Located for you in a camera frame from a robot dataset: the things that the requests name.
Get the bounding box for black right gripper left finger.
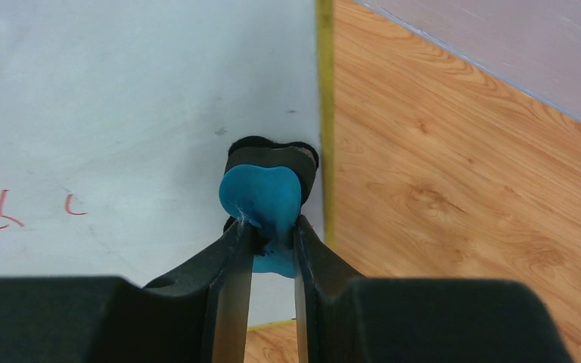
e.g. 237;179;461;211
0;224;255;362

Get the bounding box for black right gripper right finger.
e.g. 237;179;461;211
294;216;572;362

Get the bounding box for yellow-framed whiteboard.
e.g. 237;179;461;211
0;1;333;306

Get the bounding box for blue black whiteboard eraser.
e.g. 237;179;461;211
219;135;319;278

